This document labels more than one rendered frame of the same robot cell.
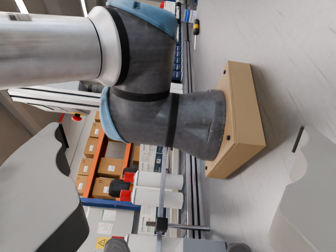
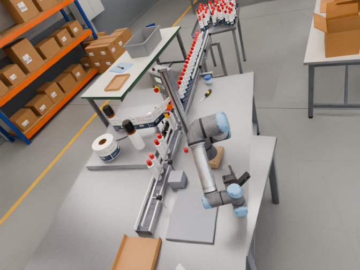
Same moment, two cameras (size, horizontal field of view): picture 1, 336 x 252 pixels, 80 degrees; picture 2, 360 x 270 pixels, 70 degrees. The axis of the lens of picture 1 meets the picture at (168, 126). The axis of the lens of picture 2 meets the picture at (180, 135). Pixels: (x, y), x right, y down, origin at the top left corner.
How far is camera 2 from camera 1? 1.62 m
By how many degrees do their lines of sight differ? 40
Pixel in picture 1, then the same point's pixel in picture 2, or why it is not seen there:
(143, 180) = (163, 141)
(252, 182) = not seen: hidden behind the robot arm
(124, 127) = not seen: hidden behind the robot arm
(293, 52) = (233, 159)
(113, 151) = not seen: outside the picture
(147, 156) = (141, 119)
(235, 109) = (218, 157)
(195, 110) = (212, 150)
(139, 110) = (208, 142)
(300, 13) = (239, 156)
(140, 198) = (160, 147)
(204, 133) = (209, 156)
